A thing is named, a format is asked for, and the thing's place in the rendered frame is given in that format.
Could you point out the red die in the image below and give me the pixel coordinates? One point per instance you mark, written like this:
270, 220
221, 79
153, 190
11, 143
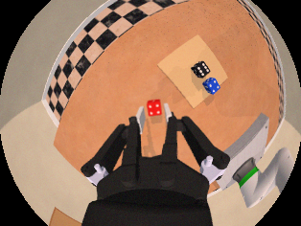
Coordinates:
154, 107

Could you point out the blue die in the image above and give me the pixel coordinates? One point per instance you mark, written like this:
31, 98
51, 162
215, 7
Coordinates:
211, 85

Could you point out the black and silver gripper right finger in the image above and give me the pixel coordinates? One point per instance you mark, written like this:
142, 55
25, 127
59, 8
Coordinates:
211, 160

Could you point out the black die with white pips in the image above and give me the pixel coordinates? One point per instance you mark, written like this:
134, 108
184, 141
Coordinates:
200, 69

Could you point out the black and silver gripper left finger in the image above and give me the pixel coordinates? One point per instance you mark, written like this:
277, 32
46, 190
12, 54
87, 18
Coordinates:
105, 160

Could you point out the tan square mat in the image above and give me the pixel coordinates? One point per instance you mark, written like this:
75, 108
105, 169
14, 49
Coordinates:
177, 66

